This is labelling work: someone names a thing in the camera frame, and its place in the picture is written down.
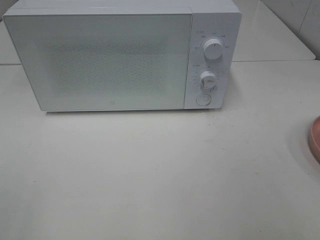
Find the round white door button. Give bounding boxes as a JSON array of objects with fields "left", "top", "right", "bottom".
[{"left": 196, "top": 94, "right": 211, "bottom": 106}]

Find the white microwave door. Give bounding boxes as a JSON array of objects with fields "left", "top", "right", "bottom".
[{"left": 4, "top": 14, "right": 191, "bottom": 112}]

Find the pink round plate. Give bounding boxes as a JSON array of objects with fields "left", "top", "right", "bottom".
[{"left": 308, "top": 116, "right": 320, "bottom": 163}]

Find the lower white timer knob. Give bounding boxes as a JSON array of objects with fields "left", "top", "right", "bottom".
[{"left": 199, "top": 71, "right": 217, "bottom": 90}]

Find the upper white power knob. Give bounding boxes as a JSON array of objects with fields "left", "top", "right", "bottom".
[{"left": 202, "top": 37, "right": 224, "bottom": 60}]

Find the white microwave oven body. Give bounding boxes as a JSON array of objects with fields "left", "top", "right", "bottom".
[{"left": 2, "top": 0, "right": 242, "bottom": 111}]

